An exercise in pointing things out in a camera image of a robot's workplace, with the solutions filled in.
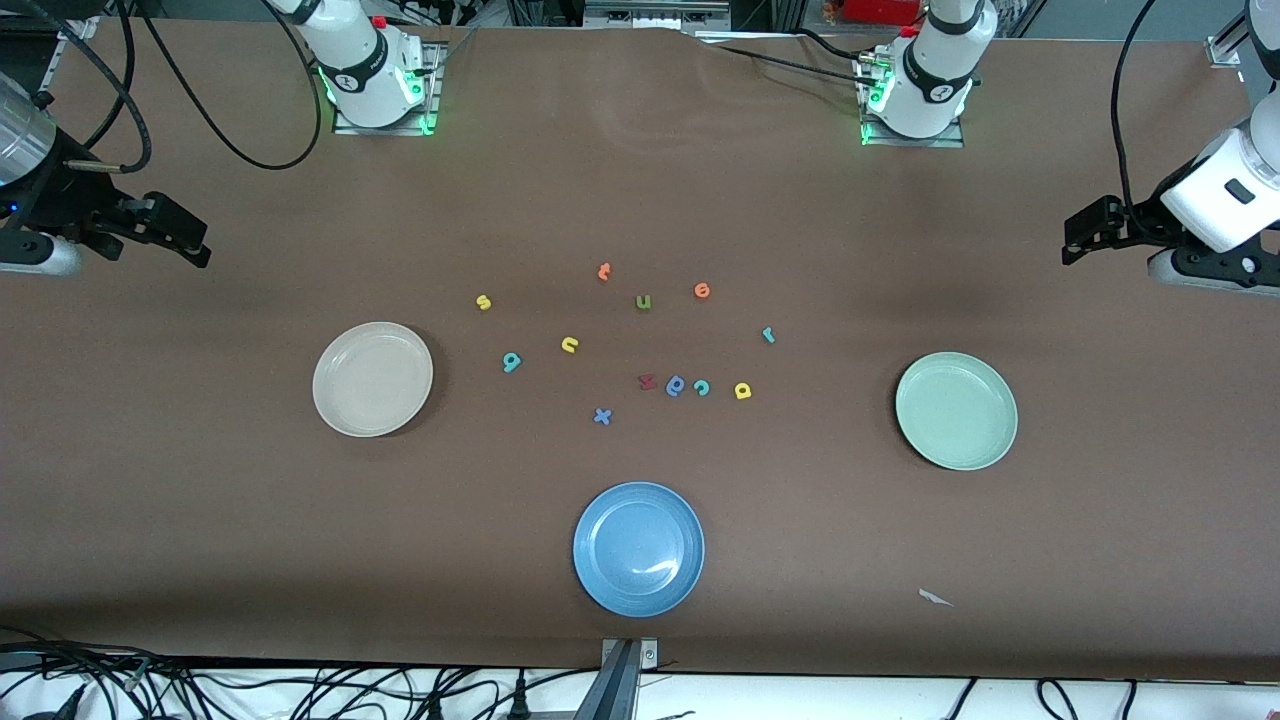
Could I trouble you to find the green plate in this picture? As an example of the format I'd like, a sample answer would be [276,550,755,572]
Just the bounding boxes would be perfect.
[895,351,1019,472]

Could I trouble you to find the grey metal box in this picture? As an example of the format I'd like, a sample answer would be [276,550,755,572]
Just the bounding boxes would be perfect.
[583,0,733,31]

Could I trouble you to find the beige brown plate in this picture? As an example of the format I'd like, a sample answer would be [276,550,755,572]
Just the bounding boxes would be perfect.
[312,321,435,438]

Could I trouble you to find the grey metal camera mount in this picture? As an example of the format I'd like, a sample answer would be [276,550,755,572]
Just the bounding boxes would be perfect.
[575,638,661,720]

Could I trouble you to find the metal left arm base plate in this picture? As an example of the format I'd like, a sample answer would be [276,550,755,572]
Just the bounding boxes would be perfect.
[858,50,966,149]

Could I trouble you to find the blue plate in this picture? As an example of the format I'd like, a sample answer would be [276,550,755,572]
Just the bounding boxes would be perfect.
[572,481,706,618]

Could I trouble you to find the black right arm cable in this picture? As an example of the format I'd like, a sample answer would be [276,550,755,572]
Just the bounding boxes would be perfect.
[20,0,323,173]

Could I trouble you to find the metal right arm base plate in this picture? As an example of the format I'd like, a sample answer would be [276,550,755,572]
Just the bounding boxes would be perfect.
[330,40,448,137]

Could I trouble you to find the tangled black cables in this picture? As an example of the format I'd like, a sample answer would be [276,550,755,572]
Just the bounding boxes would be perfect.
[0,625,601,720]

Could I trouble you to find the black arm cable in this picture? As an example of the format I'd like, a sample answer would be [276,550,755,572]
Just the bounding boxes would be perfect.
[1112,0,1161,216]
[20,0,323,173]

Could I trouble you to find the red box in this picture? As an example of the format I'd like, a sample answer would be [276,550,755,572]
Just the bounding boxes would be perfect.
[843,0,923,26]

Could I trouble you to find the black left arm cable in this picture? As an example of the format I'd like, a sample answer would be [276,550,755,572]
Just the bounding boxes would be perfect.
[1112,0,1161,216]

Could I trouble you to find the black base cable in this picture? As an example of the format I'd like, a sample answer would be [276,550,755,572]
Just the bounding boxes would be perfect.
[700,38,881,91]
[795,28,876,66]

